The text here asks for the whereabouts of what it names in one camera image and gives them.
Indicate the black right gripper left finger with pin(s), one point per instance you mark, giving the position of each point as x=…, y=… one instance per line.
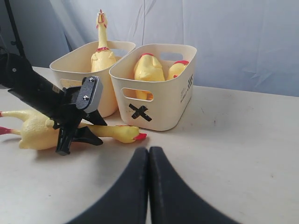
x=127, y=200

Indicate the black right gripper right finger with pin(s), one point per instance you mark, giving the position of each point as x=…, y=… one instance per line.
x=172, y=201

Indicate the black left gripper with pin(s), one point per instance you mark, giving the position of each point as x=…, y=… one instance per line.
x=66, y=107

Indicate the small yellow rubber chicken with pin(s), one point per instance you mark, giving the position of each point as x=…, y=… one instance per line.
x=176, y=69

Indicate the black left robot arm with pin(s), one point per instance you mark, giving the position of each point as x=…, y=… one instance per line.
x=18, y=77

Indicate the cream bin marked O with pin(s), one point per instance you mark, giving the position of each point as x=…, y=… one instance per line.
x=70, y=69

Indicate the cream bin marked X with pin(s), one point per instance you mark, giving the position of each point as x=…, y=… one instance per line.
x=155, y=106

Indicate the black light stand pole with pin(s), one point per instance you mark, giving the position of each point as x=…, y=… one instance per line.
x=17, y=41

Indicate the white backdrop curtain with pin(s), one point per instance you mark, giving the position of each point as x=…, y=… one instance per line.
x=249, y=45

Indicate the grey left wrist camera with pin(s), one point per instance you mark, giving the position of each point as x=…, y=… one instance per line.
x=89, y=94

